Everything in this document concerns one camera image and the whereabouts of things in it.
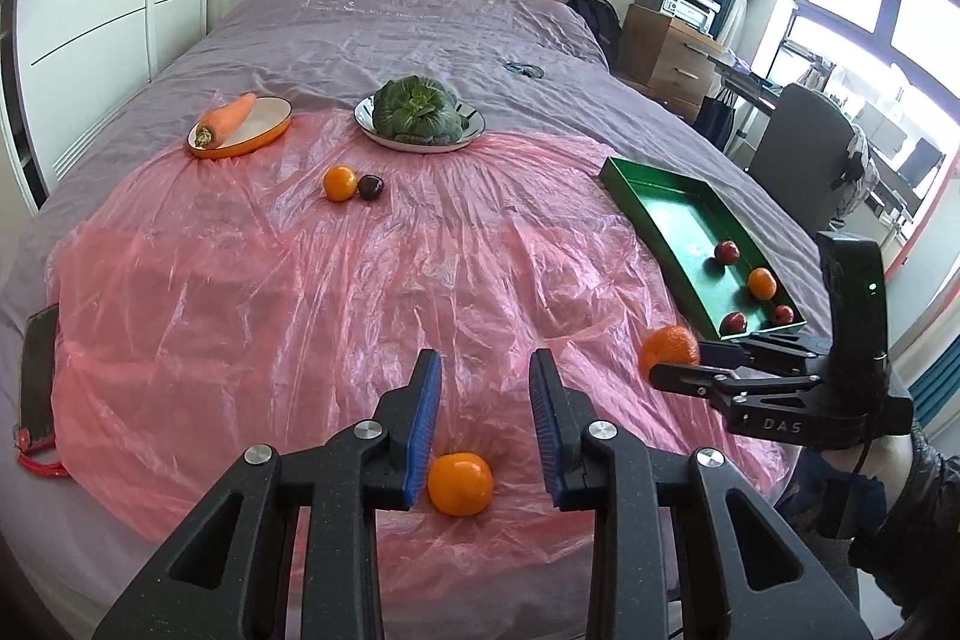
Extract white printer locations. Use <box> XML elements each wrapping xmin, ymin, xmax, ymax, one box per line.
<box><xmin>666</xmin><ymin>0</ymin><xmax>722</xmax><ymax>32</ymax></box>

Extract glass desk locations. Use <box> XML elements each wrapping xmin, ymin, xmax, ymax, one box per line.
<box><xmin>709</xmin><ymin>51</ymin><xmax>781</xmax><ymax>109</ymax></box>

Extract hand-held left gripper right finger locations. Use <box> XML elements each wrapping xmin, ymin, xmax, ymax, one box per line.
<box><xmin>529</xmin><ymin>347</ymin><xmax>875</xmax><ymax>640</ymax></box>

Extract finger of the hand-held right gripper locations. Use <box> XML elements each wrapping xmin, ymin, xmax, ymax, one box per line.
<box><xmin>697</xmin><ymin>332</ymin><xmax>830</xmax><ymax>372</ymax></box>
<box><xmin>649</xmin><ymin>364</ymin><xmax>817</xmax><ymax>398</ymax></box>

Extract green leafy vegetable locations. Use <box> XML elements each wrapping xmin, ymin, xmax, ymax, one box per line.
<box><xmin>373</xmin><ymin>76</ymin><xmax>466</xmax><ymax>146</ymax></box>

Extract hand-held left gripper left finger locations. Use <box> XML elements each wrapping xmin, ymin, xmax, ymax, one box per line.
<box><xmin>94</xmin><ymin>349</ymin><xmax>443</xmax><ymax>640</ymax></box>

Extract white round plate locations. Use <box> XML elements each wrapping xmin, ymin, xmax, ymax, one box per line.
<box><xmin>354</xmin><ymin>94</ymin><xmax>486</xmax><ymax>154</ymax></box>

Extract dark hanging bag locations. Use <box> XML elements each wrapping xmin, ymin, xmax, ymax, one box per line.
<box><xmin>694</xmin><ymin>91</ymin><xmax>740</xmax><ymax>152</ymax></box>

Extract red strap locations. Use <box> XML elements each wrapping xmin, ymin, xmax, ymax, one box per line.
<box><xmin>13</xmin><ymin>430</ymin><xmax>70</xmax><ymax>480</ymax></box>

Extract grey office chair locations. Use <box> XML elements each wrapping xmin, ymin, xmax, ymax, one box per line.
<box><xmin>750</xmin><ymin>83</ymin><xmax>890</xmax><ymax>236</ymax></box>

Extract green metal tray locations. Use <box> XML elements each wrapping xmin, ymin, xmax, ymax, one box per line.
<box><xmin>598</xmin><ymin>155</ymin><xmax>807</xmax><ymax>341</ymax></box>

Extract wooden nightstand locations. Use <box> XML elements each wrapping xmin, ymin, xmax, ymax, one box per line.
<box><xmin>619</xmin><ymin>2</ymin><xmax>725</xmax><ymax>120</ymax></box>

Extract black backpack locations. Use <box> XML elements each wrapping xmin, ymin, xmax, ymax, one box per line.
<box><xmin>566</xmin><ymin>0</ymin><xmax>623</xmax><ymax>67</ymax></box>

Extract dark smartphone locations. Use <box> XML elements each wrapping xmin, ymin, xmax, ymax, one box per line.
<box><xmin>19</xmin><ymin>304</ymin><xmax>61</xmax><ymax>453</ymax></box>

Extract pink plastic sheet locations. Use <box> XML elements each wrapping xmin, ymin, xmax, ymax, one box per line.
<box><xmin>45</xmin><ymin>107</ymin><xmax>796</xmax><ymax>581</ymax></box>

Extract orange-rimmed oval plate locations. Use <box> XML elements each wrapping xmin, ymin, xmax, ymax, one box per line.
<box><xmin>187</xmin><ymin>96</ymin><xmax>293</xmax><ymax>161</ymax></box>

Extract carrot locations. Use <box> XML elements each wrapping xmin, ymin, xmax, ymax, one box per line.
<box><xmin>193</xmin><ymin>92</ymin><xmax>258</xmax><ymax>150</ymax></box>

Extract person's right forearm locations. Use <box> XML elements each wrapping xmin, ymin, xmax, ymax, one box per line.
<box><xmin>847</xmin><ymin>426</ymin><xmax>960</xmax><ymax>622</ymax></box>

